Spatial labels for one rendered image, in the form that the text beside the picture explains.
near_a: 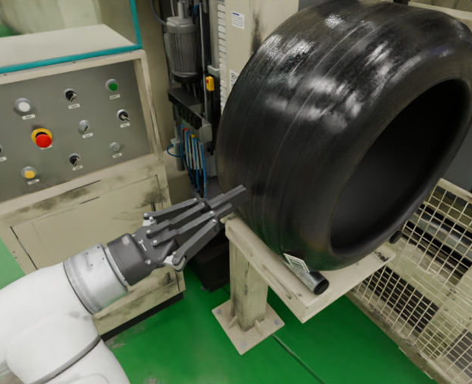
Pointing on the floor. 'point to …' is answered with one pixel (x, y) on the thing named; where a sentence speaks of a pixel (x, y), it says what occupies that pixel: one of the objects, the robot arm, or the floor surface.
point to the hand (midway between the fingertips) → (228, 202)
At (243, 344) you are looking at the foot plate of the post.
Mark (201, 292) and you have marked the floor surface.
